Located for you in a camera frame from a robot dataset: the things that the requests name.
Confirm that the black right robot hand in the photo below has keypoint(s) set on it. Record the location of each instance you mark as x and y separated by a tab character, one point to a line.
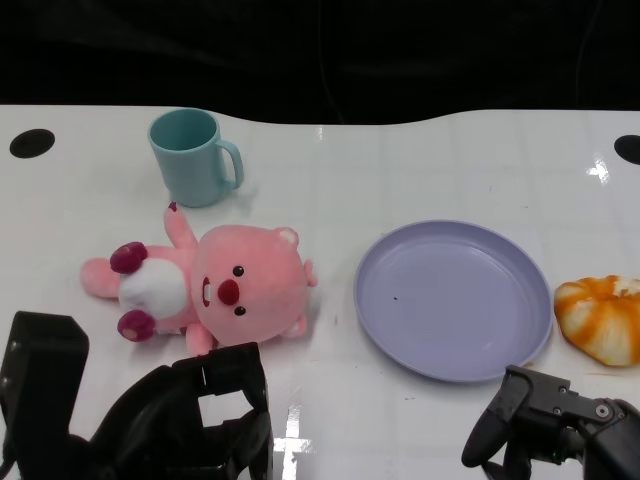
540	405

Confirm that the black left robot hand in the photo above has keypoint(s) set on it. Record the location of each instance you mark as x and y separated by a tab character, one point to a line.
45	380

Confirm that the pink plush doll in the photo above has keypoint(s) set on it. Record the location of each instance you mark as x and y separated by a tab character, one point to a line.
260	280

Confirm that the lilac plastic plate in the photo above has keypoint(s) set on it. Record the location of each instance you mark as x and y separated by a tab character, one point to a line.
450	305

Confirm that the orange and white bun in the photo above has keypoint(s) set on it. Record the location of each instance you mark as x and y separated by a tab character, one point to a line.
595	320

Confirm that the black round table grommet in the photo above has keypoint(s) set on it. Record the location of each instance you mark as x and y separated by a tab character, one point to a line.
629	149
31	144

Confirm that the light blue plastic mug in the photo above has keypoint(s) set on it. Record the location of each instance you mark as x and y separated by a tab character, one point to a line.
187	170

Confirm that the black backdrop cloth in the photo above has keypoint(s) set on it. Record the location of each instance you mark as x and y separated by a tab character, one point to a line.
200	50

